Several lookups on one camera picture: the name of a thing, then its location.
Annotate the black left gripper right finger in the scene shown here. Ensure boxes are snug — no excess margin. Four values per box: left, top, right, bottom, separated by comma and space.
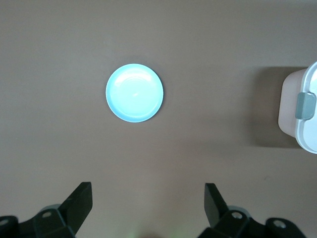
199, 183, 304, 238

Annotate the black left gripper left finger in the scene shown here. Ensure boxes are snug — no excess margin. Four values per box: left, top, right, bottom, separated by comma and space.
0, 182, 94, 238

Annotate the white lidded pink storage box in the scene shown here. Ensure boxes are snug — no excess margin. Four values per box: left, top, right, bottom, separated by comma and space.
277, 60, 317, 155

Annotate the light blue round plate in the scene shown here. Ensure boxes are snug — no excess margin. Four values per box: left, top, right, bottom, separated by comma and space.
106, 63, 164, 122

